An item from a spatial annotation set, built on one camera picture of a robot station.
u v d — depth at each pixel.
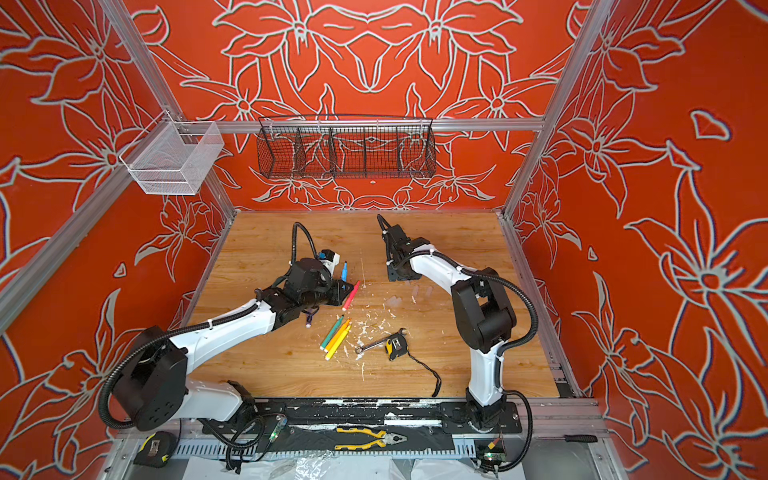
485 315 0.50
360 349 0.83
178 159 0.94
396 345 0.81
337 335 0.86
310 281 0.65
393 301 0.94
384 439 0.70
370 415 0.74
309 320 0.71
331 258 0.77
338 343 0.85
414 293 0.95
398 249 0.76
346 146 0.98
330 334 0.86
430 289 0.96
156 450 0.67
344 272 0.81
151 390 0.42
